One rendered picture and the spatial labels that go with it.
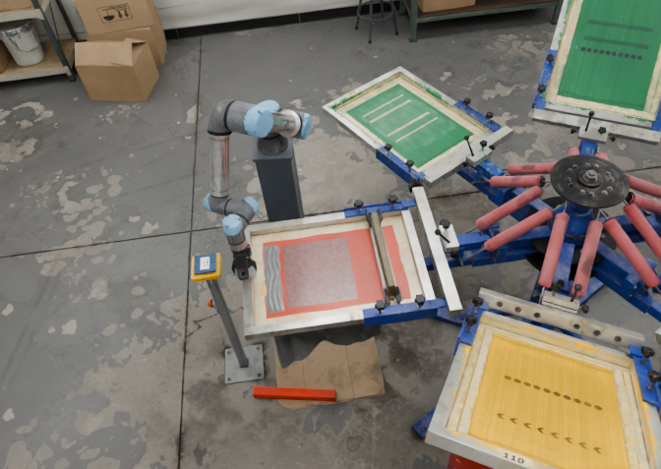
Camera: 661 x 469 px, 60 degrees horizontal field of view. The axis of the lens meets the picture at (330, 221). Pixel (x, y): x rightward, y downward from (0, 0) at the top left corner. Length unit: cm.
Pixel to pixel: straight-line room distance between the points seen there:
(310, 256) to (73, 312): 191
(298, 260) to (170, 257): 160
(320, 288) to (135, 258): 191
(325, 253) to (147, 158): 251
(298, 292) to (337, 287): 17
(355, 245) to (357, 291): 25
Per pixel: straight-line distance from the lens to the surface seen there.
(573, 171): 252
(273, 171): 274
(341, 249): 258
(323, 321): 233
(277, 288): 248
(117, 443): 345
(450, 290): 236
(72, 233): 445
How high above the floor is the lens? 298
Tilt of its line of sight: 49 degrees down
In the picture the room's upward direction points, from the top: 6 degrees counter-clockwise
